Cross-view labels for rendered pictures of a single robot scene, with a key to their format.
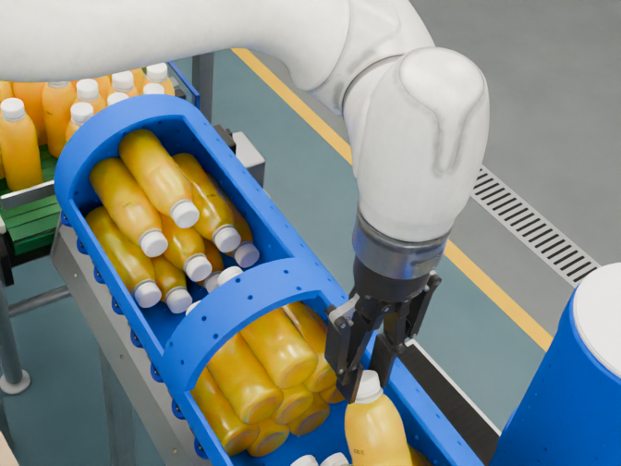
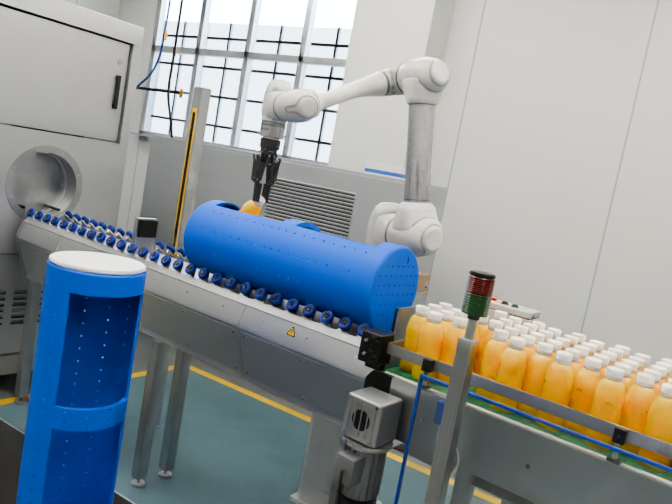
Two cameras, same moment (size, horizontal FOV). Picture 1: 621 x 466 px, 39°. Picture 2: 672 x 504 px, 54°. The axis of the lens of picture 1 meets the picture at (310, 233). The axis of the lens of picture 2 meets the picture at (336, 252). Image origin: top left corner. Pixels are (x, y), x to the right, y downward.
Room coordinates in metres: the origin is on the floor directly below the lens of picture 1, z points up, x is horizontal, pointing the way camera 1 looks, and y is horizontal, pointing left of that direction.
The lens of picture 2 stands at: (3.03, -0.42, 1.43)
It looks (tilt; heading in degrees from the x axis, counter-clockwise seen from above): 7 degrees down; 165
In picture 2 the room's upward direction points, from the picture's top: 10 degrees clockwise
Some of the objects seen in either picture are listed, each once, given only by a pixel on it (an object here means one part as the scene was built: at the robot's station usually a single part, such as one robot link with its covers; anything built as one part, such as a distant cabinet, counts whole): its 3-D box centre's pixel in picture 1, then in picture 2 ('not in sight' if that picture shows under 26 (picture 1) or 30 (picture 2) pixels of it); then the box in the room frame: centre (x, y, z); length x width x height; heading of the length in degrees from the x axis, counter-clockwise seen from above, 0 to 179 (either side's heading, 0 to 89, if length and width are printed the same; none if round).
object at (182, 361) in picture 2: not in sight; (175, 407); (0.27, -0.25, 0.31); 0.06 x 0.06 x 0.63; 39
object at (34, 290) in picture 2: not in sight; (27, 342); (-0.41, -0.98, 0.31); 0.06 x 0.06 x 0.63; 39
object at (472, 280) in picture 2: not in sight; (480, 285); (1.65, 0.31, 1.23); 0.06 x 0.06 x 0.04
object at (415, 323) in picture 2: not in sight; (416, 341); (1.30, 0.33, 0.99); 0.07 x 0.07 x 0.18
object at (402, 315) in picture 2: not in sight; (402, 325); (1.13, 0.35, 0.99); 0.10 x 0.02 x 0.12; 129
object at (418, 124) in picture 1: (419, 132); (279, 101); (0.60, -0.08, 1.64); 0.13 x 0.11 x 0.16; 18
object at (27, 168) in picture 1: (19, 148); not in sight; (1.19, 0.56, 0.99); 0.07 x 0.07 x 0.18
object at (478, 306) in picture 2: not in sight; (476, 303); (1.65, 0.31, 1.18); 0.06 x 0.06 x 0.05
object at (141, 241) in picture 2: not in sight; (144, 236); (0.09, -0.48, 1.00); 0.10 x 0.04 x 0.15; 129
